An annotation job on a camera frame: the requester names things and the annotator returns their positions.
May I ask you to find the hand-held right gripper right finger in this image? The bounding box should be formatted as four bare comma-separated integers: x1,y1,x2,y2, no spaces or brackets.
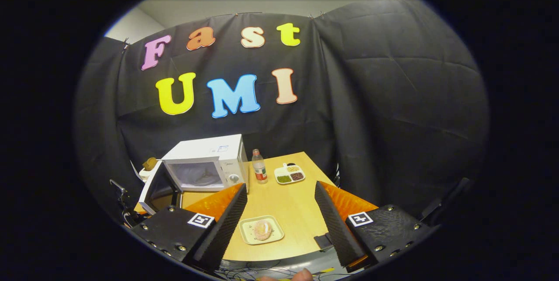
314,180,439,273

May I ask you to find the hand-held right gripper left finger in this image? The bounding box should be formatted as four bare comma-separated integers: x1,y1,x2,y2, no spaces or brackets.
129,183,248,273

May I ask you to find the round sesame bread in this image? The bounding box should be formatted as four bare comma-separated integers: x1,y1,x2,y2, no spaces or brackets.
253,220,274,241

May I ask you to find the white microwave oven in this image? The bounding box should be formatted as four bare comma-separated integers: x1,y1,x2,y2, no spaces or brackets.
139,134,250,216

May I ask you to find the cream square plate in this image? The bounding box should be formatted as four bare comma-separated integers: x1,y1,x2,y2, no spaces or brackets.
239,215,285,245

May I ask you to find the glass turntable plate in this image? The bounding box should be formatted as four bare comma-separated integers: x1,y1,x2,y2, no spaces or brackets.
191,175,220,186

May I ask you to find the clear red label bottle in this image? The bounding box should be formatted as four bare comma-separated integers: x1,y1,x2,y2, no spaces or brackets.
252,149,269,184

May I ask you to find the divided white bean plate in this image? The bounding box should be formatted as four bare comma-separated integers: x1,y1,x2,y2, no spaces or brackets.
274,163,306,185

